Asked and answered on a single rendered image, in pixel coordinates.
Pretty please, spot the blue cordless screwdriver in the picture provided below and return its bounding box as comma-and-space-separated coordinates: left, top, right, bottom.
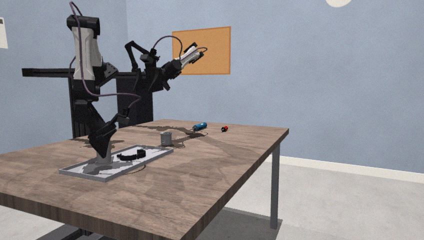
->
190, 122, 207, 131

